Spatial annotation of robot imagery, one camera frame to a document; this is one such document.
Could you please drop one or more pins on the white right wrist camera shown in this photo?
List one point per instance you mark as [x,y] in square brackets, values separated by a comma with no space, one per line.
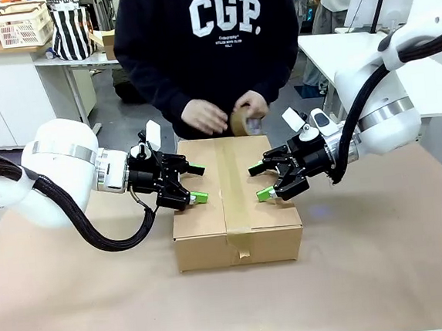
[294,119]

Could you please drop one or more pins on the black white striped bag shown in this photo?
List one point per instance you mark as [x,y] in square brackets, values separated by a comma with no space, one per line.
[72,35]

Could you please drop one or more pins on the brown packing tape roll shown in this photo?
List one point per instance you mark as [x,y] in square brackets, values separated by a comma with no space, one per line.
[242,123]

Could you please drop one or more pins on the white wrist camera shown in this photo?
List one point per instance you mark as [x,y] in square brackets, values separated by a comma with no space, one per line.
[153,134]
[294,119]

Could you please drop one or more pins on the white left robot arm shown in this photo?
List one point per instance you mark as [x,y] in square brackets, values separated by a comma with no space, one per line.
[63,175]

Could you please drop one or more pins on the small open cardboard box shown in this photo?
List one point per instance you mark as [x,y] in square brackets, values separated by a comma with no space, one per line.
[109,43]

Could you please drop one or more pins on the person's left forearm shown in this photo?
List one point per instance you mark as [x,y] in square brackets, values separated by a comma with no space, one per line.
[281,75]

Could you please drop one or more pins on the dark bag on floor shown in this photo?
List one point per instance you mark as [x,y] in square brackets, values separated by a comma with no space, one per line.
[127,90]

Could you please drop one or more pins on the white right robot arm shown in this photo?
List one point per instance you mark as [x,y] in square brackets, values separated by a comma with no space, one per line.
[385,93]

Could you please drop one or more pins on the white folding table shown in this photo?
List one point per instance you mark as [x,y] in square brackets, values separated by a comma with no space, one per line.
[80,61]

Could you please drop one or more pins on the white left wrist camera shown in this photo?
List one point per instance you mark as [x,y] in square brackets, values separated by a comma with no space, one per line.
[153,134]

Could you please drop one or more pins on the person in black hoodie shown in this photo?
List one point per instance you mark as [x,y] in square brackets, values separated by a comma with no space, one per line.
[207,50]

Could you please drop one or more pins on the bystander in white shirt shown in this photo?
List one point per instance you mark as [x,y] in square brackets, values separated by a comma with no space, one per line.
[332,1]

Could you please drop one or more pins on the person's right forearm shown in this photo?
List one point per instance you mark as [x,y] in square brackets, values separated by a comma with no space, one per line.
[148,83]

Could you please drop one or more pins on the person's right hand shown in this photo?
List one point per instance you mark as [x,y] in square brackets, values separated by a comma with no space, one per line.
[203,116]

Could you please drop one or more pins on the large brown cardboard box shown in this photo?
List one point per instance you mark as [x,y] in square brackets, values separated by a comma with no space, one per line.
[199,221]

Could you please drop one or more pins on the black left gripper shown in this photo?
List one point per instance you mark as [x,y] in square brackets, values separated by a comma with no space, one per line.
[144,176]

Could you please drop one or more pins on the white rounded table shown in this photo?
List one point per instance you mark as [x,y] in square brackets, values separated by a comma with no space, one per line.
[350,53]

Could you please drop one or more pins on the person's left hand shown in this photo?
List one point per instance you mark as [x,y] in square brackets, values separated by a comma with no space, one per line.
[256,102]

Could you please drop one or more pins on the white plastic crate basket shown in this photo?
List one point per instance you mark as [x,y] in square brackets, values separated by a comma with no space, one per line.
[23,29]

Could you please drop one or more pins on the brown tape strip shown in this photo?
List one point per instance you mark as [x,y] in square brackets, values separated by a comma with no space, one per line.
[233,195]

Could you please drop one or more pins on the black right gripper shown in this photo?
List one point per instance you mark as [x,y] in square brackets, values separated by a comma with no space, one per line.
[311,157]

